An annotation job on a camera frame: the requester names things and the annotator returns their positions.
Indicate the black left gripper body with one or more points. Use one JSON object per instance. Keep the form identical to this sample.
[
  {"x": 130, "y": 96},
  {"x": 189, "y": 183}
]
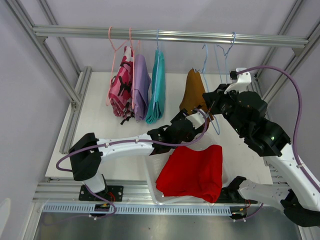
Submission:
[{"x": 183, "y": 113}]

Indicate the blue wire hanger brown trousers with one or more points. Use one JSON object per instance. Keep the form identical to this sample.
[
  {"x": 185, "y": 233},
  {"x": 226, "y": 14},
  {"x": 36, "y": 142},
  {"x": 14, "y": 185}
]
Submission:
[{"x": 214, "y": 122}]

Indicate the aluminium frame struts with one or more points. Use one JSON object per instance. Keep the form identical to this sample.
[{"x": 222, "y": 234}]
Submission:
[
  {"x": 75, "y": 95},
  {"x": 301, "y": 33}
]

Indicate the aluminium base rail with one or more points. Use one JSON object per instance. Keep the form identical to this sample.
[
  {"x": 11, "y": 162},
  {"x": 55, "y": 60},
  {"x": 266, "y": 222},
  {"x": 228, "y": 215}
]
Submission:
[{"x": 67, "y": 190}]

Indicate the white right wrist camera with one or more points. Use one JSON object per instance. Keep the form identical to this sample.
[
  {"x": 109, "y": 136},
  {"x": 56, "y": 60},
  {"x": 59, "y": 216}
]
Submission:
[{"x": 240, "y": 79}]

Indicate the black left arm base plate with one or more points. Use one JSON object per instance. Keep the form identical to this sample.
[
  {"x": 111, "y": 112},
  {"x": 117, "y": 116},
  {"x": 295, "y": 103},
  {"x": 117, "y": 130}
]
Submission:
[{"x": 113, "y": 193}]

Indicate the white plastic mesh basket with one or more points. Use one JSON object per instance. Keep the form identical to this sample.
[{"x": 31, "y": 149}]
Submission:
[{"x": 155, "y": 163}]

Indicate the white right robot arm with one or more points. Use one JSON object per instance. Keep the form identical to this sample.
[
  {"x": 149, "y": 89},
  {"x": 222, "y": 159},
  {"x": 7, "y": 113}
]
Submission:
[{"x": 245, "y": 112}]

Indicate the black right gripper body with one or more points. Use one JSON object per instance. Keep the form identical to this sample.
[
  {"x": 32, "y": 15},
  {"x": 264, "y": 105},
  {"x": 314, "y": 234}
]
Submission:
[{"x": 226, "y": 102}]

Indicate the left aluminium frame struts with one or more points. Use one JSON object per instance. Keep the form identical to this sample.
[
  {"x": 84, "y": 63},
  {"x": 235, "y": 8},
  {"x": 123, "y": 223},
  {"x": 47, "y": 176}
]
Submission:
[{"x": 75, "y": 95}]

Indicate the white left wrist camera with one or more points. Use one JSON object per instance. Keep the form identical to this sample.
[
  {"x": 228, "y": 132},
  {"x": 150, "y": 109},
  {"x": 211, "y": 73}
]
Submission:
[{"x": 198, "y": 119}]

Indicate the aluminium hanging rail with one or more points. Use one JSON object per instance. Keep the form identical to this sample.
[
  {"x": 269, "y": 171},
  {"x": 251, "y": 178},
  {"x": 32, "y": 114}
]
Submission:
[{"x": 281, "y": 41}]

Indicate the right aluminium frame struts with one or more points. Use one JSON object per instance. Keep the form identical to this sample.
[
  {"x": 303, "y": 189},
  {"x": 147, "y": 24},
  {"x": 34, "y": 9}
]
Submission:
[{"x": 301, "y": 33}]

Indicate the pink wire hanger camouflage trousers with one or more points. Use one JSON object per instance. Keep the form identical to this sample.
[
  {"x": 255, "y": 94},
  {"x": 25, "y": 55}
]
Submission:
[{"x": 115, "y": 49}]

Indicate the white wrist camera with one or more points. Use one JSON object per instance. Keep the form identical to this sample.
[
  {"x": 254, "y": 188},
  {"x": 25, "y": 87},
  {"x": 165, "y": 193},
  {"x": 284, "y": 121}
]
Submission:
[
  {"x": 240, "y": 79},
  {"x": 198, "y": 119}
]

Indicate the blue wire hanger teal trousers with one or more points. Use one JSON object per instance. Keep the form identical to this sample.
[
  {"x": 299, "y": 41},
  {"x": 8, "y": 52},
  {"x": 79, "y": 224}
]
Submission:
[{"x": 158, "y": 42}]

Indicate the white slotted cable duct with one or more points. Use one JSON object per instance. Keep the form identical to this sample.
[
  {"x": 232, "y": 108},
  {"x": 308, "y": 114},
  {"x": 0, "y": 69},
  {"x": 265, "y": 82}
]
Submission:
[{"x": 138, "y": 209}]

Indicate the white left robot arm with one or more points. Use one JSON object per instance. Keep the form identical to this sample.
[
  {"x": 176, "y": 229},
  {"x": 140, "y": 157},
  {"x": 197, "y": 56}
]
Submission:
[{"x": 88, "y": 153}]

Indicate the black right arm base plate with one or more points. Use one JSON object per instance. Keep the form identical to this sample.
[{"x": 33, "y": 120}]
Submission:
[{"x": 230, "y": 195}]

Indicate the red trousers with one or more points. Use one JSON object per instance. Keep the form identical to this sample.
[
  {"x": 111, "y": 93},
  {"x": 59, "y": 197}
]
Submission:
[{"x": 193, "y": 173}]

